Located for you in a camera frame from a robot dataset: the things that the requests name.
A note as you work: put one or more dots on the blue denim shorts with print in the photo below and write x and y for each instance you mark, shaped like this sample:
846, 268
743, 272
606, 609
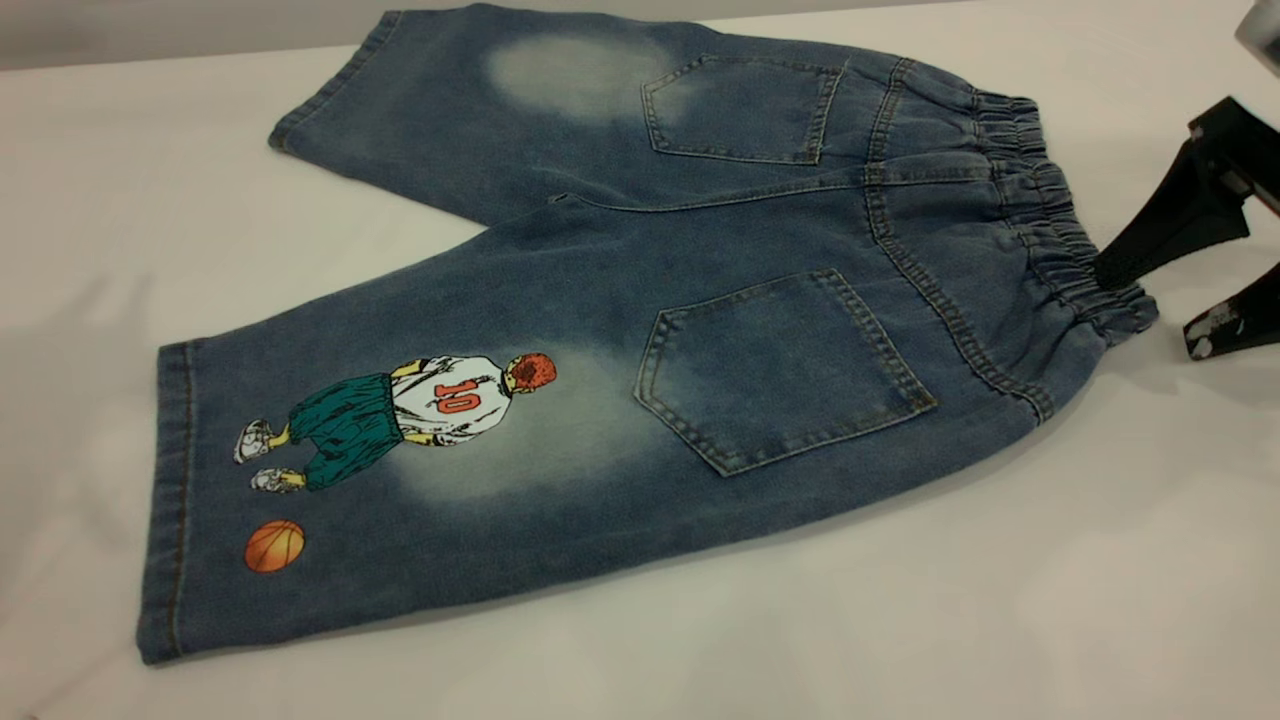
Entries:
600, 300

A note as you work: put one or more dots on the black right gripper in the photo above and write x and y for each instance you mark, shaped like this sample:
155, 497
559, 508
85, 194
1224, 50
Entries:
1245, 145

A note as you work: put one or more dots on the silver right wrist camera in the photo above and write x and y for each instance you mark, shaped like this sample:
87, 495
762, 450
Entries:
1265, 35

